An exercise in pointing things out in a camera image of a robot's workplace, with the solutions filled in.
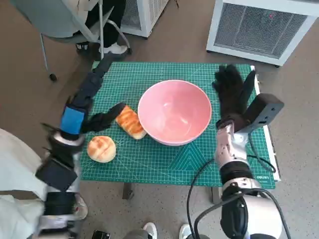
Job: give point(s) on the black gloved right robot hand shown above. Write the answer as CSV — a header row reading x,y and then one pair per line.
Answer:
x,y
230,92

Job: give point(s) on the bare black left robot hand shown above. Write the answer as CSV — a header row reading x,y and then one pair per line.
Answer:
x,y
72,120

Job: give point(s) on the round toy bread bun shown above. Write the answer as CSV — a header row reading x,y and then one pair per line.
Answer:
x,y
101,149

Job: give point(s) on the rectangular braided toy bread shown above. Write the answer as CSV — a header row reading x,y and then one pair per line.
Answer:
x,y
129,122

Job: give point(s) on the pink bowl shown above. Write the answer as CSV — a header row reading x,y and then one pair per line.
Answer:
x,y
174,112

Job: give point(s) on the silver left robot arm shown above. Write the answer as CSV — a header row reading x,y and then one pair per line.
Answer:
x,y
64,144

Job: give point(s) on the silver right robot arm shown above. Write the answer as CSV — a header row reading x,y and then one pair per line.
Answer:
x,y
229,149

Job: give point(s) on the person in white clothes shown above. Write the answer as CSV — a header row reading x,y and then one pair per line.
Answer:
x,y
15,161

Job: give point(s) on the large white grilled cabinet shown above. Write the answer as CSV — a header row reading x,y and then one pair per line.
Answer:
x,y
261,27

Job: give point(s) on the green cutting mat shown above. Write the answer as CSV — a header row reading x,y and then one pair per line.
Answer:
x,y
154,164

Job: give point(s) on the seated person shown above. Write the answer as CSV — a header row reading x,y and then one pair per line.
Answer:
x,y
109,22

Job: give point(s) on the grey chair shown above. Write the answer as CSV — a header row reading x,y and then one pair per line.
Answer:
x,y
49,17

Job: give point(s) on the small white grilled cabinet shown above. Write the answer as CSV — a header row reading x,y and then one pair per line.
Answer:
x,y
147,15

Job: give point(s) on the small black box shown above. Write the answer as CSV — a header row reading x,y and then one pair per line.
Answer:
x,y
101,234

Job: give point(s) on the grey robot torso part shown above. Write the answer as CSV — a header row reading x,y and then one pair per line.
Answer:
x,y
135,234

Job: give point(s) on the white shoe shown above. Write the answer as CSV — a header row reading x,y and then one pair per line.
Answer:
x,y
185,231
149,230

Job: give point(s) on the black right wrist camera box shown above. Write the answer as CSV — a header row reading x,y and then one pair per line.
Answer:
x,y
264,109

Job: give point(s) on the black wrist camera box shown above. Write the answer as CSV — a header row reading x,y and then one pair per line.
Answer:
x,y
54,174
264,109

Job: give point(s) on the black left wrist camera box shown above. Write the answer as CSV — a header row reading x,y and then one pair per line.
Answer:
x,y
54,174

